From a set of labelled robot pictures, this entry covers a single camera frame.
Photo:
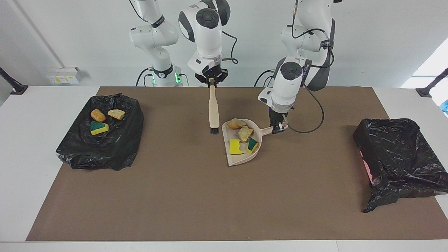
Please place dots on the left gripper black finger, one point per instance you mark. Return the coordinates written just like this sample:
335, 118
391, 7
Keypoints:
275, 126
282, 126

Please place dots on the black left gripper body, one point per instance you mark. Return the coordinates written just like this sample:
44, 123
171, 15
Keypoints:
278, 115

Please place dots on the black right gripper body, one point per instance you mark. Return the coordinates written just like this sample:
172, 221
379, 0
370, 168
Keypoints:
211, 79

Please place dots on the beige plastic dustpan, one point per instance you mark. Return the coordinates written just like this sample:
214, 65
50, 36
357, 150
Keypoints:
260, 134

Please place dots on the beige brush black bristles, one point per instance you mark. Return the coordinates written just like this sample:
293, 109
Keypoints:
214, 112

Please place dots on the small yellow sponge wedge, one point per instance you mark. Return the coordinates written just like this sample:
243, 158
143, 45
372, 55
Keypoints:
252, 144

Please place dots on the orange striped croissant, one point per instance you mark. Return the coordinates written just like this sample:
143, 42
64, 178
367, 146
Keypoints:
236, 123

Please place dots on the notched yellow sponge piece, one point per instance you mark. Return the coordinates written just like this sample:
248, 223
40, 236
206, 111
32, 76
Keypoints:
235, 146

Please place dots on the brown bread roll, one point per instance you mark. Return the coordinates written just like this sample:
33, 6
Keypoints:
98, 115

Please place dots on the green yellow sponge piece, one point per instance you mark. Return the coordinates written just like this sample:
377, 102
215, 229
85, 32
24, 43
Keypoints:
99, 128

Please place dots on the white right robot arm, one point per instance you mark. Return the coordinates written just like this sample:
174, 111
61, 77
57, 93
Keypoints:
206, 28

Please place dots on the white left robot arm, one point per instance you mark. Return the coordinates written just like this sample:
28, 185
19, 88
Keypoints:
287, 80

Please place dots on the pink plastic bin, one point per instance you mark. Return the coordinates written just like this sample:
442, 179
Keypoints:
367, 171

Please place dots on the black plastic trash bag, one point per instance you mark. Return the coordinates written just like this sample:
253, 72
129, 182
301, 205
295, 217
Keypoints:
402, 157
115, 150

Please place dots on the brown table mat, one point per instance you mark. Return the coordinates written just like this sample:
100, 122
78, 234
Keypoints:
224, 210

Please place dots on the blue white object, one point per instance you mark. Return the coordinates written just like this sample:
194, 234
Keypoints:
445, 106

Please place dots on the white wall socket box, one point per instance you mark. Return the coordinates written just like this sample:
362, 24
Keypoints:
64, 75

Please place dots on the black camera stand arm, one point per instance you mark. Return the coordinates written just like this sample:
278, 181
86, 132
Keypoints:
432, 84
12, 84

